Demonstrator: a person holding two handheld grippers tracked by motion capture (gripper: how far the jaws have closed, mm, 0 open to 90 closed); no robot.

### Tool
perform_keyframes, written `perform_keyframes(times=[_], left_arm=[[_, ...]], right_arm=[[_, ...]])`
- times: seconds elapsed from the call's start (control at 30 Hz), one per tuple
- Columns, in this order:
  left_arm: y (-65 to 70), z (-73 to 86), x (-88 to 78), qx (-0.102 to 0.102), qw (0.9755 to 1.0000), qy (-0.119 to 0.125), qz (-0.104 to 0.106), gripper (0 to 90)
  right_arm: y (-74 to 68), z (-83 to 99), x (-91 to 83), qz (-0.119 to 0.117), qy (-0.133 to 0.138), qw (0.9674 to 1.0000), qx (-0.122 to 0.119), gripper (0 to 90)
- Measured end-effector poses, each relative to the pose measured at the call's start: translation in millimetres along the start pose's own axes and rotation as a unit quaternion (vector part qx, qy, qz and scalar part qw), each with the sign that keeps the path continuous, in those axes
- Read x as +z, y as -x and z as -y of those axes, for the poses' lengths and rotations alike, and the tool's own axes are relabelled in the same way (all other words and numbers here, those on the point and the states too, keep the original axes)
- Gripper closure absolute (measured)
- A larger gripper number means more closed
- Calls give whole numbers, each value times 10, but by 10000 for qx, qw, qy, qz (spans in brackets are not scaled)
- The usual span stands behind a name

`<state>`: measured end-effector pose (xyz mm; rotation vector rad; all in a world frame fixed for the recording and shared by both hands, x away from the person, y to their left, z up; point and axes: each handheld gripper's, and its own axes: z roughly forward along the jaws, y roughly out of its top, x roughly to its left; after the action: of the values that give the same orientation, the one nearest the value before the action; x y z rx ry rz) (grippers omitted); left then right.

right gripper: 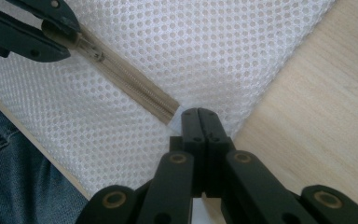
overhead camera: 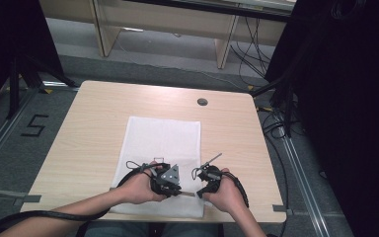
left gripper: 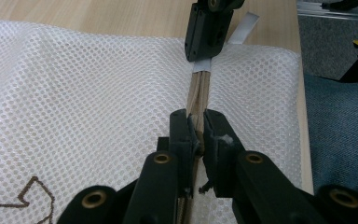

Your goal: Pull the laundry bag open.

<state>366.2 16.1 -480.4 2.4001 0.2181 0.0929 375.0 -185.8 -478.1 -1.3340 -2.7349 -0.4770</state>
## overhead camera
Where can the black metal stand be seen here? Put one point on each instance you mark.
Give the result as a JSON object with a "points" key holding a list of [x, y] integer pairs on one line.
{"points": [[288, 105], [15, 85]]}

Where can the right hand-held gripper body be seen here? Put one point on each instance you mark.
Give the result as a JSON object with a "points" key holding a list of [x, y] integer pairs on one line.
{"points": [[212, 177]]}

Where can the light wooden desk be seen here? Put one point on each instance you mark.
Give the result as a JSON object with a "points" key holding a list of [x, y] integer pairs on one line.
{"points": [[177, 23]]}

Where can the person's right hand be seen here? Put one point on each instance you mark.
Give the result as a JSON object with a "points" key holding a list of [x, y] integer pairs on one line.
{"points": [[225, 196]]}

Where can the white mesh laundry bag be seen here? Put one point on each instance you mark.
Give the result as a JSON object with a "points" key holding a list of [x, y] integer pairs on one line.
{"points": [[164, 138]]}

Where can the person's left hand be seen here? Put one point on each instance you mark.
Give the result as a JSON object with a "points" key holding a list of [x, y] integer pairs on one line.
{"points": [[139, 189]]}

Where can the grey tape strip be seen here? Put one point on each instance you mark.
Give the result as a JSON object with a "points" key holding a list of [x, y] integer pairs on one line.
{"points": [[279, 208], [28, 198]]}

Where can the black curtain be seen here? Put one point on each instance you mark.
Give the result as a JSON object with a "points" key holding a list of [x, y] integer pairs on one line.
{"points": [[10, 39], [348, 115]]}

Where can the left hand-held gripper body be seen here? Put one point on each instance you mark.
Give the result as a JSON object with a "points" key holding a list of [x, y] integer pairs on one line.
{"points": [[167, 179]]}

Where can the aluminium floor rail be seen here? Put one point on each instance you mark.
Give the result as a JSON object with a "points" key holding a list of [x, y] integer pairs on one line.
{"points": [[304, 184], [3, 135]]}

